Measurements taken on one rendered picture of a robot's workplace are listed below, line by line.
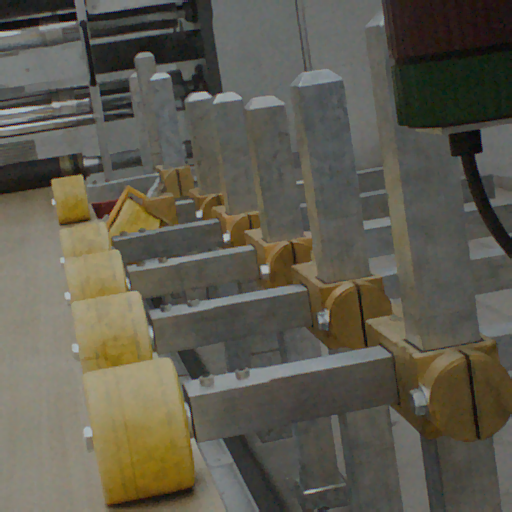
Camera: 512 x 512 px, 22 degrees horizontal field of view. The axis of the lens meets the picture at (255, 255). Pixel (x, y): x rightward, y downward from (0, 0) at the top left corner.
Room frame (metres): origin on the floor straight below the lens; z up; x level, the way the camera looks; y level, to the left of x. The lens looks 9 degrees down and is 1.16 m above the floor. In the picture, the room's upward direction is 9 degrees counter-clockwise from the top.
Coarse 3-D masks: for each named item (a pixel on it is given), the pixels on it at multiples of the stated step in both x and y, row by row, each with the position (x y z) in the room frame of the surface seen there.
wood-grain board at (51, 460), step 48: (48, 192) 2.90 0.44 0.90; (0, 240) 2.14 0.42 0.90; (48, 240) 2.04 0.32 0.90; (0, 288) 1.63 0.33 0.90; (48, 288) 1.57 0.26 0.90; (0, 336) 1.32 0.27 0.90; (48, 336) 1.28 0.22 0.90; (0, 384) 1.10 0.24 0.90; (48, 384) 1.07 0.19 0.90; (0, 432) 0.94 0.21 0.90; (48, 432) 0.92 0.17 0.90; (0, 480) 0.83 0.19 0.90; (48, 480) 0.81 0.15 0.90; (96, 480) 0.79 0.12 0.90
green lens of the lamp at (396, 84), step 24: (408, 72) 0.47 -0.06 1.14; (432, 72) 0.46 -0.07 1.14; (456, 72) 0.46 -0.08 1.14; (480, 72) 0.46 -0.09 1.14; (504, 72) 0.46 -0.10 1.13; (408, 96) 0.47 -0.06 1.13; (432, 96) 0.46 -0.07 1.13; (456, 96) 0.46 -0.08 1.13; (480, 96) 0.46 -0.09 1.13; (504, 96) 0.46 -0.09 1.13; (408, 120) 0.47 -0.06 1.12; (432, 120) 0.46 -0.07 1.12; (456, 120) 0.46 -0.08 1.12
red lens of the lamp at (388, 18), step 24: (384, 0) 0.48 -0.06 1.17; (408, 0) 0.47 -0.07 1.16; (432, 0) 0.46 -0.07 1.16; (456, 0) 0.46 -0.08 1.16; (480, 0) 0.46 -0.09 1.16; (504, 0) 0.46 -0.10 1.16; (384, 24) 0.49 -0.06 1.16; (408, 24) 0.47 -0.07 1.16; (432, 24) 0.46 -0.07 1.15; (456, 24) 0.46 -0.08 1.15; (480, 24) 0.46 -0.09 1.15; (504, 24) 0.46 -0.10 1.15; (408, 48) 0.47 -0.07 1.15; (432, 48) 0.46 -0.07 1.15; (456, 48) 0.46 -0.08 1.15
